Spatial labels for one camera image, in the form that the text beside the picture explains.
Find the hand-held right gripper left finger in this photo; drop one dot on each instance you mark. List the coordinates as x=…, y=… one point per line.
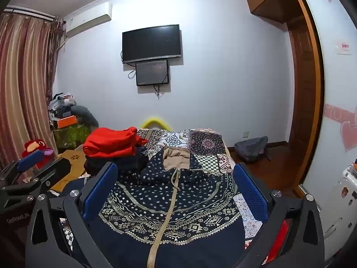
x=99, y=194

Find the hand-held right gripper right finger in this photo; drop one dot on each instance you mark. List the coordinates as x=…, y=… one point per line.
x=251, y=194

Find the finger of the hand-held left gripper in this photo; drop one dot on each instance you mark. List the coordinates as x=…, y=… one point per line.
x=55, y=170
x=29, y=160

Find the navy patterned zip garment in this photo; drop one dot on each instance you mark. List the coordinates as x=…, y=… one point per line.
x=167, y=195

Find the stack of dark folded clothes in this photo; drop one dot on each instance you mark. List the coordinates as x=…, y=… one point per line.
x=131, y=162

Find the red plush toy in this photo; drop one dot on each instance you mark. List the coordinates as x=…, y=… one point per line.
x=30, y=145

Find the cardboard box with cutouts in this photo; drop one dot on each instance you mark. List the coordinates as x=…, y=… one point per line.
x=69, y=162

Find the green patterned cloth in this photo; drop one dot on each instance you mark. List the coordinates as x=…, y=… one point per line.
x=69, y=136

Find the grey backpack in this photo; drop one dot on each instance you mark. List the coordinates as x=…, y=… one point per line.
x=251, y=148

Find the orange box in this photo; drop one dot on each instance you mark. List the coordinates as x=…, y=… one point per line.
x=67, y=121

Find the red folded garment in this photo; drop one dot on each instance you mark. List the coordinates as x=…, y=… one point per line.
x=111, y=142

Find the grey cloth bundle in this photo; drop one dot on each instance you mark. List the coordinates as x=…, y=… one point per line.
x=86, y=115

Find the patchwork printed bedspread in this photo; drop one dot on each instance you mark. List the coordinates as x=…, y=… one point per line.
x=209, y=145

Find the pile of bags and boxes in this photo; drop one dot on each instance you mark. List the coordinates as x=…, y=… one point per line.
x=61, y=103

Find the striped pink curtain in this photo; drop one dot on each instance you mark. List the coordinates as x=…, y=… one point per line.
x=22, y=75

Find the white appliance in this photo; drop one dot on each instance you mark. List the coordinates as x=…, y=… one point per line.
x=343, y=201

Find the yellow curved tube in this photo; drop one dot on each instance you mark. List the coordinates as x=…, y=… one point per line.
x=156, y=120

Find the brown wooden door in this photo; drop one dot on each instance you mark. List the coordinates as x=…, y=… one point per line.
x=302, y=95

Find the frosted sliding wardrobe door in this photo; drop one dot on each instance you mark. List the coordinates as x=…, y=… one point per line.
x=334, y=89

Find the white air conditioner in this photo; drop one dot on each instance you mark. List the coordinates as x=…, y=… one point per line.
x=89, y=23

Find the white and red paper label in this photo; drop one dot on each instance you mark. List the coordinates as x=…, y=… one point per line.
x=343, y=47

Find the wooden overhead cabinet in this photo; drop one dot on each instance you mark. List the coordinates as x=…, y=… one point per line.
x=267, y=0

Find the white wall socket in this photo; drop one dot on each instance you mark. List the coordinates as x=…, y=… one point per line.
x=245, y=134

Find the small black wall monitor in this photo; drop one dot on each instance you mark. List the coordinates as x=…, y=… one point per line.
x=152, y=72

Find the white curtain rail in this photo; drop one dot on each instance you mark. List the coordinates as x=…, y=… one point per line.
x=28, y=12

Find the large black wall television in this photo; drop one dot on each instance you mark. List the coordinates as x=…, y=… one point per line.
x=152, y=44

